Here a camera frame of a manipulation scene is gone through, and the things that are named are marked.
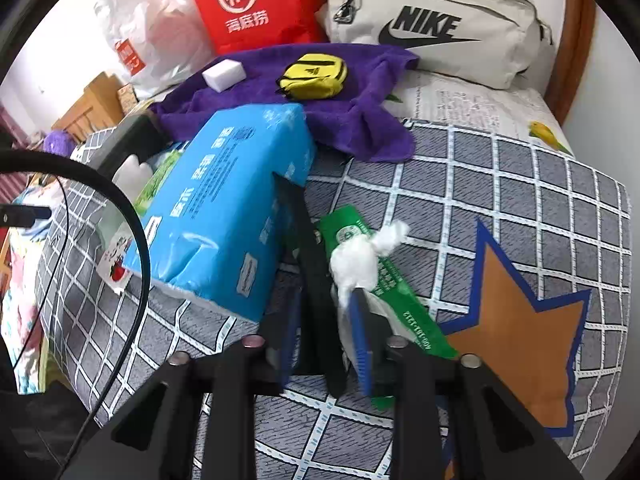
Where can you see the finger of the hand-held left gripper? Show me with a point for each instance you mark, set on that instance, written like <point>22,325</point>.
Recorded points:
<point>25,215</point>

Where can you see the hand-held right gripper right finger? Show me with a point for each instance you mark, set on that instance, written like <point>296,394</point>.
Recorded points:
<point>361,350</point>

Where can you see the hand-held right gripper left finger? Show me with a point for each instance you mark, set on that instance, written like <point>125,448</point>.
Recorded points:
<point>291,350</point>

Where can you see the green medicine box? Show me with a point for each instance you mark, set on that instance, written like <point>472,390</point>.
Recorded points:
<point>405,305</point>

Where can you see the black strip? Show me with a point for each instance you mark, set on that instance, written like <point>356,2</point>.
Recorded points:
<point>310,260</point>

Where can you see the blue tissue pack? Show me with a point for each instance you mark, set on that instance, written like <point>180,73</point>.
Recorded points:
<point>215,200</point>

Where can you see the purple fluffy object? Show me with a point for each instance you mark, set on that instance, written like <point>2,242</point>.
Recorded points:
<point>60,142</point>

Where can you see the colourful printed cloth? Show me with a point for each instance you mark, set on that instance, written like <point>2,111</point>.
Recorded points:
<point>25,310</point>

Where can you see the white card with red print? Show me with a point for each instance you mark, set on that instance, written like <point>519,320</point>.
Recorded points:
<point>114,265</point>

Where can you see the dark green tin box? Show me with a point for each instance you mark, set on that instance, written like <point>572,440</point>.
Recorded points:
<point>125,145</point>

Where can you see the wooden furniture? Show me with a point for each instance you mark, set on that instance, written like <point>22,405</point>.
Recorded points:
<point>90,110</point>

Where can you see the small green tissue pack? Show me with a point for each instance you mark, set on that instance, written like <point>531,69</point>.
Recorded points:
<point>160,180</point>

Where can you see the grey grid blanket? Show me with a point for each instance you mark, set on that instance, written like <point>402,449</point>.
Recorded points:
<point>500,200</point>

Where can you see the white plastic bag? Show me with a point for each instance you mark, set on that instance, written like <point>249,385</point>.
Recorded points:
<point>160,40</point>

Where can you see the purple towel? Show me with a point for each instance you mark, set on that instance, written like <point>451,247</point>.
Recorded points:
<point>350,120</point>

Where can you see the white sponge block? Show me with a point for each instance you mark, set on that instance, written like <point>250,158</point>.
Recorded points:
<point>224,75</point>

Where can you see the newsprint pattern bedsheet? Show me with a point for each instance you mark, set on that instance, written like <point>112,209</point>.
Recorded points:
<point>475,105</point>

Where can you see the yellow zip pouch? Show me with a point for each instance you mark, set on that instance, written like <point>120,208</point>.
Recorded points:
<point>310,77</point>

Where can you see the red shopping bag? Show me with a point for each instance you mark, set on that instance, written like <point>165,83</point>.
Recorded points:
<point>260,5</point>

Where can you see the wooden headboard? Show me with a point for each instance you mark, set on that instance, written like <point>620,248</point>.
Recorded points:
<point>575,50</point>

